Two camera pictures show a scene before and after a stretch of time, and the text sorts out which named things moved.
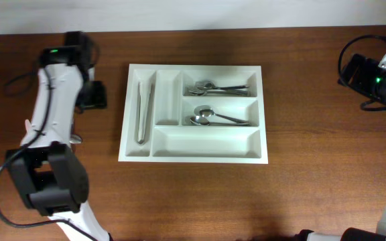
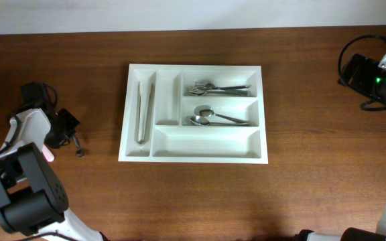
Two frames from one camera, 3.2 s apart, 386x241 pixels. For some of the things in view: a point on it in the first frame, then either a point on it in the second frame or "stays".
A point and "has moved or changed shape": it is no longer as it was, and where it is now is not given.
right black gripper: (366, 68) stays
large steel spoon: (206, 111) stays
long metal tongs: (144, 90) stays
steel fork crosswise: (198, 92) stays
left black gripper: (100, 100) -> (56, 142)
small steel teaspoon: (75, 138) has moved or changed shape
